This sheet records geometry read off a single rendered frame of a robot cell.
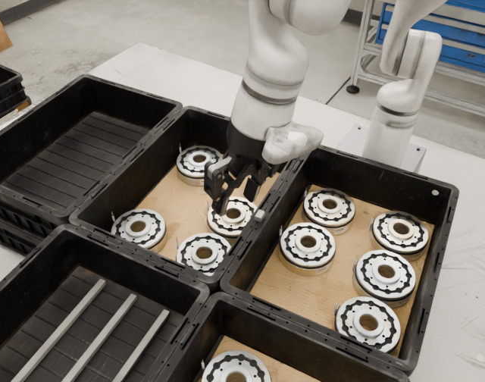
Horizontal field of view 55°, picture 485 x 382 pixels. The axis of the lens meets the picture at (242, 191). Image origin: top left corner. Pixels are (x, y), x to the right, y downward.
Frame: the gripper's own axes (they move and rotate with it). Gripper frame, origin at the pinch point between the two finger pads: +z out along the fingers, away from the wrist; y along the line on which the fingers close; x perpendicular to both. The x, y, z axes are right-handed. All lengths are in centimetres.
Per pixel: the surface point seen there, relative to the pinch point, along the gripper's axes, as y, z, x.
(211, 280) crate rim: 5.6, 11.4, 4.5
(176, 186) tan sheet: -9.2, 23.0, -24.2
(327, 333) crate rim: -1.4, 7.8, 21.7
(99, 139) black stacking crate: -5, 27, -50
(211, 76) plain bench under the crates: -58, 34, -72
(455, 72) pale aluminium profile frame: -201, 46, -46
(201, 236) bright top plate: -2.9, 18.5, -7.3
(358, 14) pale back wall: -262, 72, -149
